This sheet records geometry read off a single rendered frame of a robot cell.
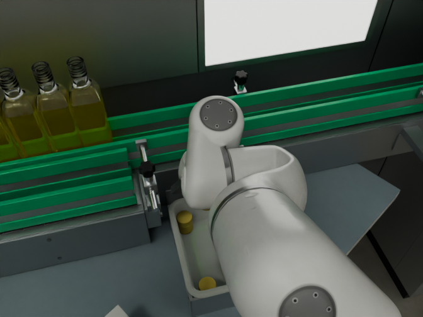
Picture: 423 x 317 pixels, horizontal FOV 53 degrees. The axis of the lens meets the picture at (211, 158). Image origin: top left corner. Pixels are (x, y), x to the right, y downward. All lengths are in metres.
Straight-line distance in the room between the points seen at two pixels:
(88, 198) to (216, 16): 0.45
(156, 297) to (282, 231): 0.64
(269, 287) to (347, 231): 0.75
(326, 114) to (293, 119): 0.08
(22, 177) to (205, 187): 0.46
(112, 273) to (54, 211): 0.19
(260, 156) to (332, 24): 0.58
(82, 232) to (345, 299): 0.66
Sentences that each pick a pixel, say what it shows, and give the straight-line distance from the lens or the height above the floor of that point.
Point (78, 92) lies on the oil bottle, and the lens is 0.80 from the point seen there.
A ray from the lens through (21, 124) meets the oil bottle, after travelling 0.84.
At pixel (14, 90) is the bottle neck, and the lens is 0.81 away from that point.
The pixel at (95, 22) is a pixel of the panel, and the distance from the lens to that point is 0.88.
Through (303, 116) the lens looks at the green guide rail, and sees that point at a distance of 0.95.
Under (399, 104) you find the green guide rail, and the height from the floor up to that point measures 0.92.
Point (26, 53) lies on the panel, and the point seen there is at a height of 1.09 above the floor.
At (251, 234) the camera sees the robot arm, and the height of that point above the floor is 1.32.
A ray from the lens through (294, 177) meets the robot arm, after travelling 0.45.
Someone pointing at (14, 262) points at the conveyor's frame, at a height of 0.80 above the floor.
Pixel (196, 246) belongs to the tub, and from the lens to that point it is 0.93.
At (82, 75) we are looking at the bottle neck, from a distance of 0.79.
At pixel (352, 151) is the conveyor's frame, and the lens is 1.09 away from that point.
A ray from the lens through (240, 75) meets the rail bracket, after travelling 0.93.
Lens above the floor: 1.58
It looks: 49 degrees down
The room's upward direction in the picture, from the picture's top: straight up
